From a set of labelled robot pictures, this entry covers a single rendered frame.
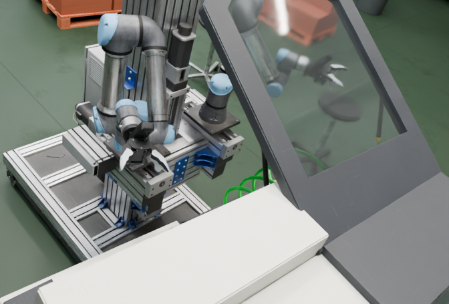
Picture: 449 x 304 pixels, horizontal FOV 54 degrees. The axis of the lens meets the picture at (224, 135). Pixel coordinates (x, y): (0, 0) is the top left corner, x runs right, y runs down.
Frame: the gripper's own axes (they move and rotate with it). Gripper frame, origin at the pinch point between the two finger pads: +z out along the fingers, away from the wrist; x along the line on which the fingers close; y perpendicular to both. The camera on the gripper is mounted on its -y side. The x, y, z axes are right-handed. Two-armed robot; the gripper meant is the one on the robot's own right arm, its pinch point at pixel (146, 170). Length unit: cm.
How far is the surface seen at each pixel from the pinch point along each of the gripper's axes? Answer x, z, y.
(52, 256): 3, -75, 148
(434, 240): -78, 43, -15
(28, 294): 28, 7, 52
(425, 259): -70, 49, -14
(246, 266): -12.4, 43.7, -11.2
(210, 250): -4.9, 37.8, -10.2
